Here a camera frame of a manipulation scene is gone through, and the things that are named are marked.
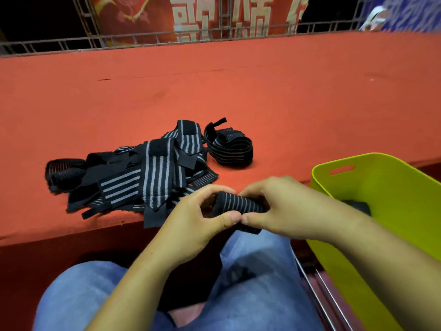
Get person's right hand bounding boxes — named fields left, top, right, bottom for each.
left=239, top=176, right=366, bottom=244

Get person's left hand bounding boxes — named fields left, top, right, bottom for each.
left=153, top=184, right=242, bottom=270

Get striped wrist wrap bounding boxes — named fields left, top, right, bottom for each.
left=203, top=191, right=269, bottom=235

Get person's left forearm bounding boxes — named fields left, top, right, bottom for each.
left=84, top=238, right=198, bottom=331

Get person's right forearm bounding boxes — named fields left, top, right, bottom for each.
left=327, top=211, right=441, bottom=331

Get blue jeans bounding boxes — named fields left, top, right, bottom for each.
left=33, top=230, right=325, bottom=331

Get coiled black wrist wrap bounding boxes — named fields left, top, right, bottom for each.
left=203, top=117, right=254, bottom=168

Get pile of black striped wraps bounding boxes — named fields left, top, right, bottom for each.
left=65, top=119, right=219, bottom=229

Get black wrap in basket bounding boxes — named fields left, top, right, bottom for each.
left=341, top=200, right=372, bottom=216

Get red felt table cloth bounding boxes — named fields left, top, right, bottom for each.
left=0, top=31, right=441, bottom=247

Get lime green plastic basket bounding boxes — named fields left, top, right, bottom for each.
left=306, top=152, right=441, bottom=331

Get black ribbed wrap roll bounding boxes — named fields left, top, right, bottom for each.
left=44, top=158, right=87, bottom=194

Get red banner with white print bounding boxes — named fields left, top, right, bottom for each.
left=88, top=0, right=311, bottom=46

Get blue banner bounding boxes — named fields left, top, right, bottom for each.
left=358, top=0, right=441, bottom=33

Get chrome metal frame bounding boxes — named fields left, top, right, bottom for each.
left=291, top=250, right=355, bottom=331

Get metal wire fence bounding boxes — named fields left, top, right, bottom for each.
left=0, top=0, right=441, bottom=58

